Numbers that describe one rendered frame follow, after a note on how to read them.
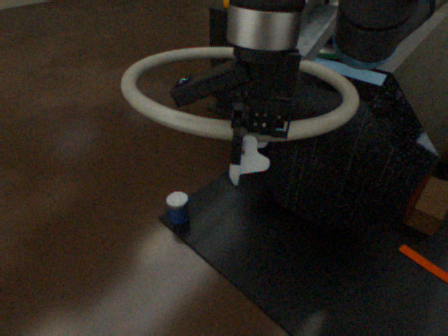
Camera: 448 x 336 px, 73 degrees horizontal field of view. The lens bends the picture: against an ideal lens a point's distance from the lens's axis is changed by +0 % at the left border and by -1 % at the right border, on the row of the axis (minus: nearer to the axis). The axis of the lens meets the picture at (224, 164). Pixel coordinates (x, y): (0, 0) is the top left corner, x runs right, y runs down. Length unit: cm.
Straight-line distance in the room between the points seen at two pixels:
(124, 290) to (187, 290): 26
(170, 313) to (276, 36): 113
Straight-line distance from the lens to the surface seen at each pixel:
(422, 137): 118
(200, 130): 46
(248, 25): 37
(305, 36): 100
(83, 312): 141
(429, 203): 175
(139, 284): 140
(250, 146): 45
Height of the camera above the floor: 118
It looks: 39 degrees down
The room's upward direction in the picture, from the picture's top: straight up
